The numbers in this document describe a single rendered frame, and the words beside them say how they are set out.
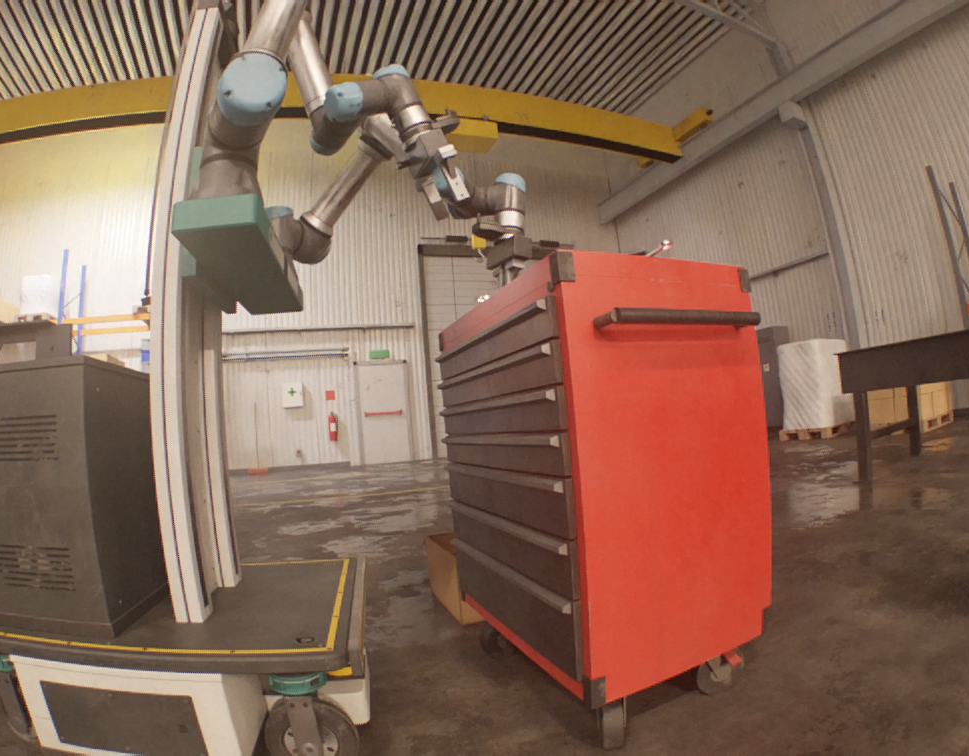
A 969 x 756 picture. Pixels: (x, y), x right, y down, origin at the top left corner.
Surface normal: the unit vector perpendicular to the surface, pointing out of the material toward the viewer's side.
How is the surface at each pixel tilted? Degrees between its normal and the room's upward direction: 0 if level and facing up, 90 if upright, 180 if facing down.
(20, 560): 90
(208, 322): 90
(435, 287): 90
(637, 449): 90
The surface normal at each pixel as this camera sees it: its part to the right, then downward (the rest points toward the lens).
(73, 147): 0.34, -0.11
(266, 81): 0.58, 0.01
